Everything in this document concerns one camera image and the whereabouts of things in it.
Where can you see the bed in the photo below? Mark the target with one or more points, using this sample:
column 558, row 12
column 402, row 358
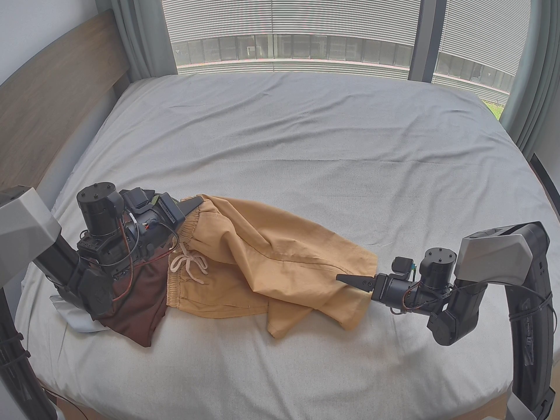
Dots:
column 350, row 147

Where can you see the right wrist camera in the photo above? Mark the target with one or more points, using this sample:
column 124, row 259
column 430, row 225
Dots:
column 403, row 266

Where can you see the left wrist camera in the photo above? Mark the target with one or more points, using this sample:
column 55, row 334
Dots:
column 138, row 199

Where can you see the window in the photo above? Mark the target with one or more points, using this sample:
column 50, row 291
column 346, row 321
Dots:
column 422, row 15

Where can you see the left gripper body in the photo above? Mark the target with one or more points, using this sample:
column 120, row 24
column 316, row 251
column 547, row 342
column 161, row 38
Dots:
column 153, row 234

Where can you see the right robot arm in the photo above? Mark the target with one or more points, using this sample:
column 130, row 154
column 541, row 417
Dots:
column 494, row 252

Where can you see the tan shorts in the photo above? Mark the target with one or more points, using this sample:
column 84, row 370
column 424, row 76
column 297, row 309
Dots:
column 262, row 252

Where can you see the brown shorts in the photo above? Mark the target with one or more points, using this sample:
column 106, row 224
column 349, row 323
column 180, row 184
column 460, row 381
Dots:
column 140, row 313

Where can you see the white garment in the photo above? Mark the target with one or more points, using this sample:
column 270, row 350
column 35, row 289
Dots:
column 76, row 322

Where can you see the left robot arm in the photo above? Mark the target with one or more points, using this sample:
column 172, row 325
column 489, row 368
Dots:
column 30, row 230

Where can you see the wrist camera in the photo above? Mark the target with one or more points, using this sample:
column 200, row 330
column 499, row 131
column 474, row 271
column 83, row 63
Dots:
column 403, row 266
column 138, row 199

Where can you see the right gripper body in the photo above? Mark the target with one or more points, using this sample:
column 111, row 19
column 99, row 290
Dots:
column 393, row 291

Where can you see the grey-green curtain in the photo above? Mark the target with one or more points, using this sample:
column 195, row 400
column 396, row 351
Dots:
column 542, row 81
column 140, row 24

